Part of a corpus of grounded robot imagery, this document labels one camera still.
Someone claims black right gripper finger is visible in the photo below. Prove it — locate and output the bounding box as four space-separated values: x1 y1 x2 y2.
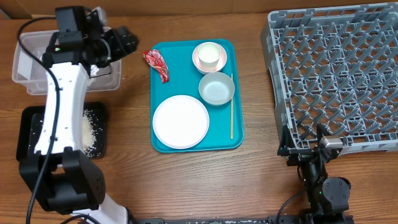
317 123 331 146
277 124 294 156

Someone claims red snack wrapper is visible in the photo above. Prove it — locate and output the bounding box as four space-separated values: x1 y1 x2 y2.
142 49 170 83

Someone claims grey-green bowl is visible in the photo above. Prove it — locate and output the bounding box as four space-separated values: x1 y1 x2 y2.
198 72 235 106

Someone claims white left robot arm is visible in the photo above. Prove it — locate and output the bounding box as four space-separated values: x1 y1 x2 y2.
19 6 139 224

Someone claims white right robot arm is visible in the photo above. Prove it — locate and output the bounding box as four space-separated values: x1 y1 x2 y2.
275 124 354 224

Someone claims grey dishwasher rack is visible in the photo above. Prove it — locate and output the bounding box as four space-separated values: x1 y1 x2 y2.
261 2 397 154

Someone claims black food waste tray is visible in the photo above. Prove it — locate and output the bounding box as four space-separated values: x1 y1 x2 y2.
16 102 108 161

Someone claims clear plastic bin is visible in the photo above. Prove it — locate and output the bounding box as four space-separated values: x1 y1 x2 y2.
12 30 122 95

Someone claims wooden chopstick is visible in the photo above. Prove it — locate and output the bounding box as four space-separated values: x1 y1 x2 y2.
230 73 235 140

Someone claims teal serving tray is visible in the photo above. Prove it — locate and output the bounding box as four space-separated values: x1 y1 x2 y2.
150 39 244 153

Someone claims white cup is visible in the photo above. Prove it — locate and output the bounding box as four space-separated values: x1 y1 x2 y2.
198 42 221 70

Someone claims large white plate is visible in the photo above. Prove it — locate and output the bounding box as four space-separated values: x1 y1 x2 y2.
152 95 210 149

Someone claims pink saucer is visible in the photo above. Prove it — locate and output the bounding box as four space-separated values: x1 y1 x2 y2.
192 43 228 75

